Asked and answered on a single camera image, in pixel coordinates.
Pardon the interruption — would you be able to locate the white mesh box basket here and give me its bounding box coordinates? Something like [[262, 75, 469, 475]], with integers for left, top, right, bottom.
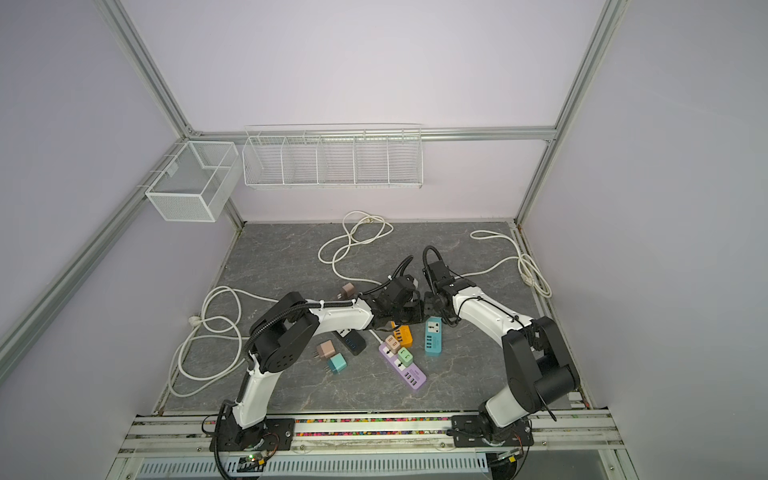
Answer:
[[145, 141, 243, 223]]

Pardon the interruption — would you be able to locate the white wire rack basket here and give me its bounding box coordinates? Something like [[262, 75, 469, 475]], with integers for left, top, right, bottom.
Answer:
[[241, 123, 424, 189]]

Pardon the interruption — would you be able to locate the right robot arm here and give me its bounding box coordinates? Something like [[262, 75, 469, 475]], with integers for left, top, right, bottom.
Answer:
[[423, 259, 581, 443]]

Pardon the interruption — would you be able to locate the orange power strip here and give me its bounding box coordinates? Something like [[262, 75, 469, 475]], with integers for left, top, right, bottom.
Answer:
[[392, 324, 413, 348]]

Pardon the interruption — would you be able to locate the teal plug adapter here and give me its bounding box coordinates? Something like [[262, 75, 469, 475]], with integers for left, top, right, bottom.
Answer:
[[327, 353, 347, 374]]

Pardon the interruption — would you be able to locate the white cable of teal strip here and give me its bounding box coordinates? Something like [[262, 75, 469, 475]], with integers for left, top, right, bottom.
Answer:
[[458, 229, 552, 299]]

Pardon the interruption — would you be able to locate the teal power strip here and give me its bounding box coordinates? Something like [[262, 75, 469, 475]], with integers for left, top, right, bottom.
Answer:
[[424, 317, 442, 357]]

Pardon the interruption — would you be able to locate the white cable of orange strip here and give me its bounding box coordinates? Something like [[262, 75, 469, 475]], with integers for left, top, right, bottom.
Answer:
[[316, 209, 395, 286]]

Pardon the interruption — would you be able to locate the black power strip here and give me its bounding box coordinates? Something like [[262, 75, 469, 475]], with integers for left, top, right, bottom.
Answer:
[[337, 329, 367, 356]]

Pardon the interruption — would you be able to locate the green adapter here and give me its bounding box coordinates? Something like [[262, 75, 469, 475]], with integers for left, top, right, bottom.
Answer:
[[397, 347, 413, 369]]

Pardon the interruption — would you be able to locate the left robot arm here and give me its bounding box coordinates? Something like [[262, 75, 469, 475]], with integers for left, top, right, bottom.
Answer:
[[232, 274, 423, 430]]

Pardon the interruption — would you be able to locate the white cable of purple strip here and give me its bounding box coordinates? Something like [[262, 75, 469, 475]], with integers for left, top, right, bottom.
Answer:
[[188, 284, 385, 346]]

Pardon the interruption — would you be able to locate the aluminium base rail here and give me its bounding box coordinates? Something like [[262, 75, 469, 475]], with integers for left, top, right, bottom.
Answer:
[[108, 410, 637, 479]]

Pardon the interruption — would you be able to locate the purple power strip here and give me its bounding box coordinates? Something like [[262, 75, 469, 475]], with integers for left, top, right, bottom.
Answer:
[[378, 343, 427, 390]]

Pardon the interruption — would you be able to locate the pink adapter orange strip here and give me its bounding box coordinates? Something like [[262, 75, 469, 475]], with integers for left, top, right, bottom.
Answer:
[[341, 283, 356, 298]]

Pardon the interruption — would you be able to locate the pink plug adapter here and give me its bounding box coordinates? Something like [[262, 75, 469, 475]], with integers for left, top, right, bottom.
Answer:
[[316, 340, 337, 360]]

